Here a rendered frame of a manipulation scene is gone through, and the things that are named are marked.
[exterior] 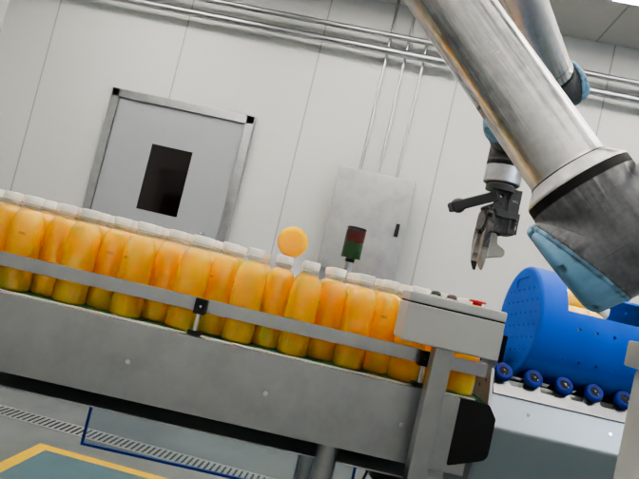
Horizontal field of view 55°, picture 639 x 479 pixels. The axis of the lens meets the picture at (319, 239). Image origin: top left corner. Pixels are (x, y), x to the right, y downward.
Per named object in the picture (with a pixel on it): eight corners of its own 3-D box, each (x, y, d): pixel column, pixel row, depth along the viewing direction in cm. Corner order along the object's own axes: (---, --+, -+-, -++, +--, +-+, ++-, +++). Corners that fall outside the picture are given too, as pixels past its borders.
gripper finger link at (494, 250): (504, 271, 144) (509, 234, 146) (479, 265, 144) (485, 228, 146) (498, 274, 147) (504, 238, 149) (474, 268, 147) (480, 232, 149)
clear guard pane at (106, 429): (345, 501, 180) (382, 339, 183) (83, 442, 178) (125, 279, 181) (345, 501, 181) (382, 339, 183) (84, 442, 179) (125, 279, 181)
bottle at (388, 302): (358, 362, 147) (375, 286, 148) (386, 369, 146) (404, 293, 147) (357, 366, 140) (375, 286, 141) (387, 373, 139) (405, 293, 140)
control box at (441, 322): (497, 361, 123) (508, 312, 123) (400, 339, 122) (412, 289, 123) (482, 354, 133) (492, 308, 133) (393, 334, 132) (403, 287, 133)
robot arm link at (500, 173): (493, 161, 146) (480, 167, 156) (488, 181, 146) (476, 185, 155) (529, 169, 146) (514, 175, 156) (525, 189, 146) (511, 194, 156)
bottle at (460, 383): (471, 391, 143) (488, 313, 144) (472, 395, 136) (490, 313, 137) (441, 383, 144) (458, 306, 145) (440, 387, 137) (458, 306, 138)
